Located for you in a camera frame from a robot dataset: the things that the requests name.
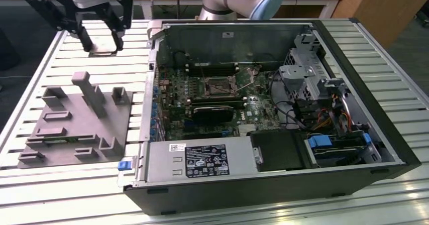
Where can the grey power supply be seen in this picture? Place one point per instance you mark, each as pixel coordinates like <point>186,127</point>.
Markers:
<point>160,159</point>

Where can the black graphics card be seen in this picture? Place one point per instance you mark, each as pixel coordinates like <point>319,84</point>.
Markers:
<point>213,114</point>

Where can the black chair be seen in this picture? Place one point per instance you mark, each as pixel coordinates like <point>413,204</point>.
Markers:
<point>8,49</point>

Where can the thin metal locking lever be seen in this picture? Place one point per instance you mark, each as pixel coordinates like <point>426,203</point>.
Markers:
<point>246,85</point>
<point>203,75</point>

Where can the blue case latch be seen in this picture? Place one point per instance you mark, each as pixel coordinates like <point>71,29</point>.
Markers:
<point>123,165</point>

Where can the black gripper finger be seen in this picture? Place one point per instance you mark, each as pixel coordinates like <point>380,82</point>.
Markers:
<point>122,11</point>
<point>55,11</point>

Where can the black plastic shroud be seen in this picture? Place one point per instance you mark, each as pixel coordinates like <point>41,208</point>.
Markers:
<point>281,149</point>

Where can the black PC case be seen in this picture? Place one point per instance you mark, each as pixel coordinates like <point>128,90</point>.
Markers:
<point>234,197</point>

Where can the blue plastic tab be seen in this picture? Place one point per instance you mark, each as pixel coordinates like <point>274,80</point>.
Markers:
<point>368,138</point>

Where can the silver chipset heatsink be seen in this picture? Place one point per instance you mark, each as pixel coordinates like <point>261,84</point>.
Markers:
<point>247,129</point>

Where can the black RAM slot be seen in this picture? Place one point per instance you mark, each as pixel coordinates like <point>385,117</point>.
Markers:
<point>211,69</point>
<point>218,102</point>

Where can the green RAM stick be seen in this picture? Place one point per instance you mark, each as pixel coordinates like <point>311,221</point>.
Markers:
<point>60,140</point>

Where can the green motherboard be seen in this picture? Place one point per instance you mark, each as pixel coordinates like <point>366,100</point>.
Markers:
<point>261,109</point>

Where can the grey parts rack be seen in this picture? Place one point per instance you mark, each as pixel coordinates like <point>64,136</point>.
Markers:
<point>87,134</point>

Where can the wooden cabinet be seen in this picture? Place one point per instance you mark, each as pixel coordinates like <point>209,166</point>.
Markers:
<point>392,9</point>

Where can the metal disk bay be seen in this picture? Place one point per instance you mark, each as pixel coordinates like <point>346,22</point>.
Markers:
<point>301,79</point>

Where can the CPU socket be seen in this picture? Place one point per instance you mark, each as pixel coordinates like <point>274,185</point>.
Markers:
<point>218,87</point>

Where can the silver-topped CPU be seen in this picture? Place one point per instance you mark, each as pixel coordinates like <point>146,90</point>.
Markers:
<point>102,50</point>

